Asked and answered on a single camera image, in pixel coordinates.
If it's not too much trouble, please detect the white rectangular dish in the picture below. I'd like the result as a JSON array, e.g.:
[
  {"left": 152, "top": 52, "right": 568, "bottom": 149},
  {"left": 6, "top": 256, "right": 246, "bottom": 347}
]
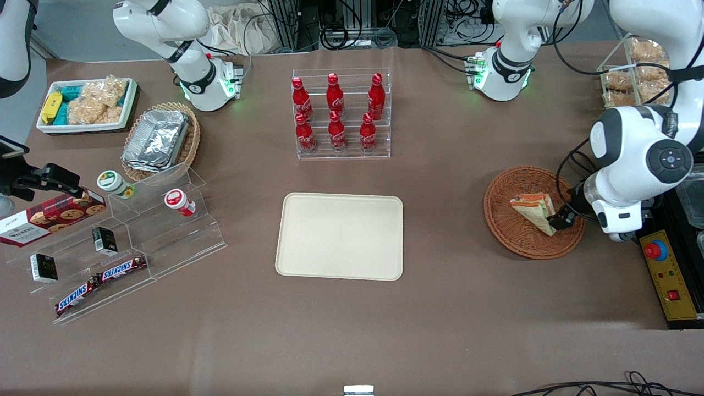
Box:
[{"left": 36, "top": 77, "right": 139, "bottom": 135}]

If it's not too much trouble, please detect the metal appliance pan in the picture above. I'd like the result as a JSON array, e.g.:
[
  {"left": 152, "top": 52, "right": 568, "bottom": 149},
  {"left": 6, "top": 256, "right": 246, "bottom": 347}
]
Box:
[{"left": 674, "top": 169, "right": 704, "bottom": 230}]

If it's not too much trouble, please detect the aluminium frame with cables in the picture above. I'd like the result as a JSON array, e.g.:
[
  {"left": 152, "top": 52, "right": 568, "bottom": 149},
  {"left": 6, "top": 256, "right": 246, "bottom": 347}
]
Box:
[{"left": 258, "top": 0, "right": 498, "bottom": 51}]

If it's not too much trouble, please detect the green lid yogurt cup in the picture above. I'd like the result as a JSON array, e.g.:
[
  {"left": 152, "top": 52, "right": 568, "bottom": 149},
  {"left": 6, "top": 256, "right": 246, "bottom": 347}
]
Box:
[{"left": 97, "top": 170, "right": 136, "bottom": 200}]

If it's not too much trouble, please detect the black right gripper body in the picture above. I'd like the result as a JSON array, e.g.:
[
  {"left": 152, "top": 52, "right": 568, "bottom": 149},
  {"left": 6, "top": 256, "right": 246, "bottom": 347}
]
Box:
[{"left": 0, "top": 163, "right": 50, "bottom": 202}]

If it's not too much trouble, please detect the aluminium foil container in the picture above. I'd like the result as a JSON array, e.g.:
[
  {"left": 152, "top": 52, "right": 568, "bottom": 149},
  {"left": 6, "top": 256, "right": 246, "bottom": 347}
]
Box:
[{"left": 122, "top": 109, "right": 191, "bottom": 174}]

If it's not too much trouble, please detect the red tartan cookie box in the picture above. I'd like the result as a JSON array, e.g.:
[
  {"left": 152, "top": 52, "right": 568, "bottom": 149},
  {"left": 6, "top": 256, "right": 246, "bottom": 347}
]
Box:
[{"left": 0, "top": 188, "right": 107, "bottom": 249}]

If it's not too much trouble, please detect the black appliance housing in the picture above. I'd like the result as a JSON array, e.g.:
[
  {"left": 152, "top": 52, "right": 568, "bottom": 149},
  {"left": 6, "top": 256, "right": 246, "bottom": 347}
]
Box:
[{"left": 637, "top": 165, "right": 704, "bottom": 331}]

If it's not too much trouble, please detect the clear acrylic bottle rack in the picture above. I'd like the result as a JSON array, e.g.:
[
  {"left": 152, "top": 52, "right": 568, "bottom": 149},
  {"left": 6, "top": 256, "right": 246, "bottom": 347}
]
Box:
[{"left": 291, "top": 67, "right": 393, "bottom": 161}]

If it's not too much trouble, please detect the light oval wicker basket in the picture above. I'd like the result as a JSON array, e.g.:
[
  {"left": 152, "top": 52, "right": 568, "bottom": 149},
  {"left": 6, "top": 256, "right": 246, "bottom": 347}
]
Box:
[{"left": 120, "top": 101, "right": 202, "bottom": 183}]

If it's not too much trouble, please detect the teal snack packet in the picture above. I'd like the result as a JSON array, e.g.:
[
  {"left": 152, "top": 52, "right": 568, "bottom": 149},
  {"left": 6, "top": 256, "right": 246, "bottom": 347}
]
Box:
[{"left": 57, "top": 82, "right": 84, "bottom": 125}]

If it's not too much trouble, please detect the large clear acrylic step stand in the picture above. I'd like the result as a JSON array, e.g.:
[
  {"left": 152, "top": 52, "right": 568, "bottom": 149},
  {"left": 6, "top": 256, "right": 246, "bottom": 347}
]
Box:
[{"left": 0, "top": 209, "right": 157, "bottom": 326}]

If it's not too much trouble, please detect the red lid yogurt cup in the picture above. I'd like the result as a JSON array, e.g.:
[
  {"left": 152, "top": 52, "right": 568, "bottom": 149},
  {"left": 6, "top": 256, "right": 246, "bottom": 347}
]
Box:
[{"left": 163, "top": 188, "right": 197, "bottom": 217}]

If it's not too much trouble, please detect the small black carton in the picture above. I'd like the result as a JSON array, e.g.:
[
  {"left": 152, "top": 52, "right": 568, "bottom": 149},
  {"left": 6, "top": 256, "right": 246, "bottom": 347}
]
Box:
[
  {"left": 91, "top": 225, "right": 119, "bottom": 257},
  {"left": 30, "top": 252, "right": 59, "bottom": 284}
]

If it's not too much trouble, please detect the yellow control panel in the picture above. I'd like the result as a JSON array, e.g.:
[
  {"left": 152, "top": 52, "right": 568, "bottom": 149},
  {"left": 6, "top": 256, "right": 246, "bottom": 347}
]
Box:
[{"left": 639, "top": 230, "right": 700, "bottom": 322}]

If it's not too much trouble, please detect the beige plastic tray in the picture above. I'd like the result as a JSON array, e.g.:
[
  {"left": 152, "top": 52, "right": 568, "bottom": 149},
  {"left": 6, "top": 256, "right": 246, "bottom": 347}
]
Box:
[{"left": 275, "top": 192, "right": 404, "bottom": 282}]

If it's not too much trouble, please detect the brown Snickers bar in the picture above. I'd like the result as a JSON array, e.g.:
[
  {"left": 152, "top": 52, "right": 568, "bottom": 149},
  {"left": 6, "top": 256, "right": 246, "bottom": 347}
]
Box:
[
  {"left": 97, "top": 254, "right": 149, "bottom": 283},
  {"left": 54, "top": 277, "right": 103, "bottom": 318}
]

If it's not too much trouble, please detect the white wire rack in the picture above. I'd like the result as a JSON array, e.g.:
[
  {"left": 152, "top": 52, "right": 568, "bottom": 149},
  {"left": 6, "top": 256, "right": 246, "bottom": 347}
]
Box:
[{"left": 596, "top": 32, "right": 678, "bottom": 109}]

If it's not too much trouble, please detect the brown round wicker basket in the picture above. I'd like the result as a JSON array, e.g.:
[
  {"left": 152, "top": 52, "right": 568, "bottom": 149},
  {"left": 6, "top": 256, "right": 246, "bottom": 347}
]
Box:
[{"left": 483, "top": 166, "right": 587, "bottom": 260}]

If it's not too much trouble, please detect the yellow snack packet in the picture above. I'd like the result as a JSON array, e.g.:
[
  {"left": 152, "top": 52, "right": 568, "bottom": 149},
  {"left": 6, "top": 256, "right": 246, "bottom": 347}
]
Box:
[{"left": 41, "top": 92, "right": 63, "bottom": 125}]

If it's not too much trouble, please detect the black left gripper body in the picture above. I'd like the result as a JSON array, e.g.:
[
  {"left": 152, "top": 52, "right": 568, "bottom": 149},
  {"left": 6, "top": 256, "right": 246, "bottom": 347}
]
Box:
[{"left": 568, "top": 180, "right": 601, "bottom": 222}]

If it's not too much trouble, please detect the black floor cable bundle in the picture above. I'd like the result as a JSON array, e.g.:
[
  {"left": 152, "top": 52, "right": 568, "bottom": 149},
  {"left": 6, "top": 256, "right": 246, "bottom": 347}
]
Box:
[{"left": 510, "top": 371, "right": 704, "bottom": 396}]

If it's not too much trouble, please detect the small clear acrylic step stand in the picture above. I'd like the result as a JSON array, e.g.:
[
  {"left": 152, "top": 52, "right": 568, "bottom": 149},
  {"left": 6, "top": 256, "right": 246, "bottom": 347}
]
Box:
[{"left": 107, "top": 162, "right": 228, "bottom": 277}]

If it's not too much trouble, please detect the beige crumpled cloth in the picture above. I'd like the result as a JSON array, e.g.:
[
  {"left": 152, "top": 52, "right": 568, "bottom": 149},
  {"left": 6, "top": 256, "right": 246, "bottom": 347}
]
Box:
[{"left": 207, "top": 4, "right": 278, "bottom": 56}]

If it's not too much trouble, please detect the bagged rice cracker snack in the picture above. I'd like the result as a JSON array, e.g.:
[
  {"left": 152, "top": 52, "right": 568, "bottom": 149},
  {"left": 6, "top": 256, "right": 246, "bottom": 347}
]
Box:
[{"left": 68, "top": 75, "right": 129, "bottom": 125}]

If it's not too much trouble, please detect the red cola bottle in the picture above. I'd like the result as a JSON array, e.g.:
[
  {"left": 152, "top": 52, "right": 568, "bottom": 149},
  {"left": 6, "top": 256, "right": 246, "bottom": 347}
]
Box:
[
  {"left": 326, "top": 73, "right": 345, "bottom": 117},
  {"left": 291, "top": 76, "right": 314, "bottom": 122},
  {"left": 367, "top": 73, "right": 386, "bottom": 121},
  {"left": 295, "top": 112, "right": 317, "bottom": 153},
  {"left": 328, "top": 110, "right": 348, "bottom": 152},
  {"left": 359, "top": 112, "right": 378, "bottom": 152}
]

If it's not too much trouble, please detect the triangle sandwich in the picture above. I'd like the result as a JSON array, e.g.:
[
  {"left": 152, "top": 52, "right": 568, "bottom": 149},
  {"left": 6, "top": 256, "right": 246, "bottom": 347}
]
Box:
[{"left": 509, "top": 192, "right": 558, "bottom": 237}]

